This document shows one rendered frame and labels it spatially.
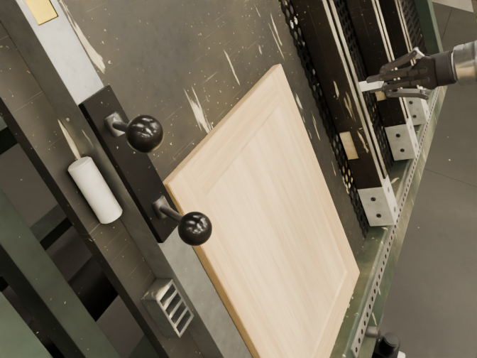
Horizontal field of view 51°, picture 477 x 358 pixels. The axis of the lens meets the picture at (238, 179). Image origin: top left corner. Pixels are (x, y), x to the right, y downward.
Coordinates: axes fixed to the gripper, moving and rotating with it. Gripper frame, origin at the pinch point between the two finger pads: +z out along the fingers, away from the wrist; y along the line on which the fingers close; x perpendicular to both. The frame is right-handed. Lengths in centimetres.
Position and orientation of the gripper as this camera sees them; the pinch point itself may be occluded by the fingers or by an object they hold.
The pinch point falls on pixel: (368, 85)
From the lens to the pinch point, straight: 130.1
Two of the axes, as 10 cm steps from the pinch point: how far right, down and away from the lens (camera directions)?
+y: -3.8, -8.3, -4.1
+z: -8.2, 1.0, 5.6
